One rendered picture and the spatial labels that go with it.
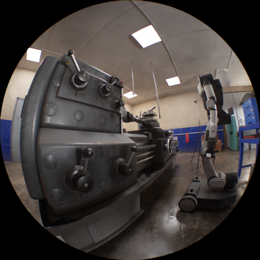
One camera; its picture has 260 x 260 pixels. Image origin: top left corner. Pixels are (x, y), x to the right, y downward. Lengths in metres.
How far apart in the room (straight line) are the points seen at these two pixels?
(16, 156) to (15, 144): 0.39
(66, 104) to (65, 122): 0.09
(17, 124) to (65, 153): 3.61
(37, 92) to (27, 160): 0.30
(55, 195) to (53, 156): 0.14
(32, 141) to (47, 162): 0.16
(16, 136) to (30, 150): 3.40
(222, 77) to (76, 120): 4.46
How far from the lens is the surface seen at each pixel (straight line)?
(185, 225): 1.02
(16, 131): 3.87
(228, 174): 1.23
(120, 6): 2.63
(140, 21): 2.73
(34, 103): 0.48
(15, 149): 3.88
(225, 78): 4.39
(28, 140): 0.46
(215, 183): 1.15
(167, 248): 0.87
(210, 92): 0.95
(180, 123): 5.36
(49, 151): 0.32
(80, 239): 0.74
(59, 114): 0.47
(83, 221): 0.47
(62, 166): 0.34
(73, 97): 0.50
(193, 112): 5.45
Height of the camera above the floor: 0.79
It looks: 7 degrees up
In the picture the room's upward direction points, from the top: 2 degrees counter-clockwise
